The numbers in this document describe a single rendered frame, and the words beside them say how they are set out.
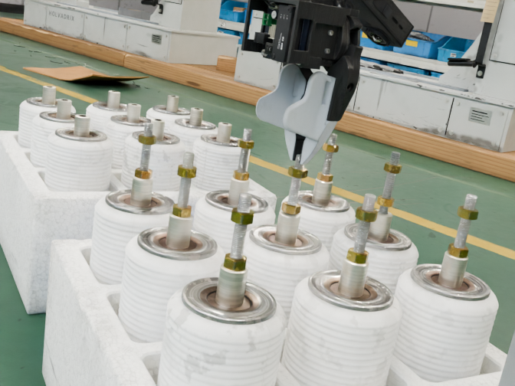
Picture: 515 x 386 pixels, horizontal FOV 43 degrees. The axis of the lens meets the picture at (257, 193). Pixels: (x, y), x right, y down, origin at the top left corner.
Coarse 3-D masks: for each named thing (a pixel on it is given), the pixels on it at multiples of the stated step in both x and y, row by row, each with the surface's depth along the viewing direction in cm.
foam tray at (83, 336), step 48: (48, 288) 77; (96, 288) 66; (48, 336) 77; (96, 336) 58; (48, 384) 77; (96, 384) 58; (144, 384) 51; (288, 384) 54; (432, 384) 58; (480, 384) 59
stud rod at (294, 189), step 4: (296, 156) 64; (296, 160) 64; (296, 164) 64; (300, 164) 64; (300, 168) 64; (292, 180) 65; (296, 180) 65; (300, 180) 65; (292, 184) 65; (296, 184) 65; (292, 188) 65; (296, 188) 65; (292, 192) 65; (296, 192) 65; (288, 196) 66; (292, 196) 65; (296, 196) 65; (288, 200) 66; (292, 200) 65; (296, 200) 66; (292, 204) 65; (296, 204) 66
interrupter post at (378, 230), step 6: (378, 210) 72; (378, 216) 71; (384, 216) 71; (390, 216) 71; (372, 222) 72; (378, 222) 71; (384, 222) 71; (390, 222) 71; (372, 228) 72; (378, 228) 71; (384, 228) 71; (372, 234) 72; (378, 234) 71; (384, 234) 71; (378, 240) 71; (384, 240) 72
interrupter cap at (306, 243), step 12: (252, 228) 68; (264, 228) 69; (276, 228) 69; (252, 240) 65; (264, 240) 65; (300, 240) 68; (312, 240) 67; (288, 252) 63; (300, 252) 64; (312, 252) 64
